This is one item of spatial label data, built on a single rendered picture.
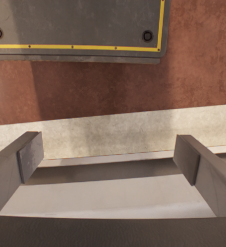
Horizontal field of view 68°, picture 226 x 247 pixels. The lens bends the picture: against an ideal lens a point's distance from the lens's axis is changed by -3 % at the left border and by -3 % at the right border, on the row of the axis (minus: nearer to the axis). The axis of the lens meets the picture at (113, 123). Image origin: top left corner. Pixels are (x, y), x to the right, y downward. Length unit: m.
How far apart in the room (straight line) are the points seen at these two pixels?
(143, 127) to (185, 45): 0.52
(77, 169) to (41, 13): 0.61
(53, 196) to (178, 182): 0.18
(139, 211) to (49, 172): 0.60
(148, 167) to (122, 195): 0.51
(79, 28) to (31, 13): 0.18
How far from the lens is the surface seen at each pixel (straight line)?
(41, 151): 0.17
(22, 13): 0.78
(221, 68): 1.19
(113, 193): 0.26
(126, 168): 0.75
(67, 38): 0.71
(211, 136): 1.27
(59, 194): 0.28
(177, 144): 0.16
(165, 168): 0.78
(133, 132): 1.08
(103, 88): 1.01
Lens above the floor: 1.01
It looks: 73 degrees down
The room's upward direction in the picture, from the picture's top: 177 degrees clockwise
